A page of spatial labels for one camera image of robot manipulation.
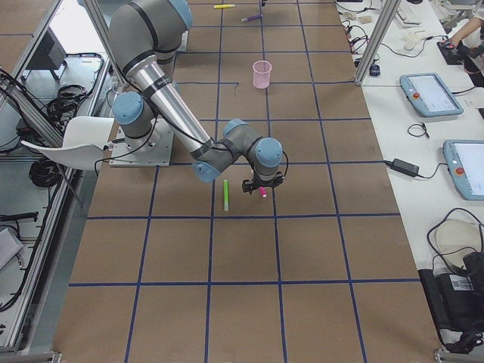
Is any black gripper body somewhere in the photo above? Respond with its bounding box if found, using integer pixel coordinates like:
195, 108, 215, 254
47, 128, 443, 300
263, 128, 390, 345
242, 172, 284, 192

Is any purple marker pen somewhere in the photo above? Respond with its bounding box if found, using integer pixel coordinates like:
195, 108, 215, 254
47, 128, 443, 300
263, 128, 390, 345
241, 14, 262, 23

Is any pink marker pen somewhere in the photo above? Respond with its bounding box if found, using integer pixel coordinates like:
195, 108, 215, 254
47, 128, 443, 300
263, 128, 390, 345
258, 187, 267, 198

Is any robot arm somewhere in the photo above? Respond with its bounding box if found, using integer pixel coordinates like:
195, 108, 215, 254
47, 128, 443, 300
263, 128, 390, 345
109, 1, 284, 192

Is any pink mesh cup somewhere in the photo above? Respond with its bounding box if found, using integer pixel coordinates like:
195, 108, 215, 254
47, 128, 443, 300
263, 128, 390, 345
253, 60, 272, 89

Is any green marker pen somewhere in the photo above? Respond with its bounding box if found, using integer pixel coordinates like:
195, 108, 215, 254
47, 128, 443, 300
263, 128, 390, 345
223, 179, 230, 212

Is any yellow marker pen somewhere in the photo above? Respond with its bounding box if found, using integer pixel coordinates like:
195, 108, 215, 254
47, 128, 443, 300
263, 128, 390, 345
213, 4, 236, 10

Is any black power adapter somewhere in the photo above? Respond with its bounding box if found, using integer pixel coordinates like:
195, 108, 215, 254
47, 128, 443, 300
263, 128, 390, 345
391, 159, 420, 178

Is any white chair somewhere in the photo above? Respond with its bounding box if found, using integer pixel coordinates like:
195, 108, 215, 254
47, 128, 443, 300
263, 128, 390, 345
21, 116, 114, 171

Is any upper teach pendant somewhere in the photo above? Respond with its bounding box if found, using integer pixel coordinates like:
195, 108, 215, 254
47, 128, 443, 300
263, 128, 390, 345
399, 73, 464, 117

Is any teach pendant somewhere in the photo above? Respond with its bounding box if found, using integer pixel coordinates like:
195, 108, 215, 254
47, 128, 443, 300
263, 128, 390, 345
443, 140, 483, 200
399, 73, 464, 117

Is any lower teach pendant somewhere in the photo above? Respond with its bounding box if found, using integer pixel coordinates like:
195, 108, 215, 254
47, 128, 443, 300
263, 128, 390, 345
443, 140, 483, 200

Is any black device box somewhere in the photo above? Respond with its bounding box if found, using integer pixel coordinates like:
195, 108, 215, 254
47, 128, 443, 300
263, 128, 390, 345
418, 269, 483, 354

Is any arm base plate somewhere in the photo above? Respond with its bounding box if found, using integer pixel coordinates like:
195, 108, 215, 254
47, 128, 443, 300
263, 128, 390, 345
109, 118, 174, 167

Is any aluminium frame post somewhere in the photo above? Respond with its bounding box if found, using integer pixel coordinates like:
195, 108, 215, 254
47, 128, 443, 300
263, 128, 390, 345
354, 0, 401, 85

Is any small black cable loop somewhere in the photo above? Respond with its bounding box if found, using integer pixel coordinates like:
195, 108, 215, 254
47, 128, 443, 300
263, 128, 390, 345
407, 122, 430, 139

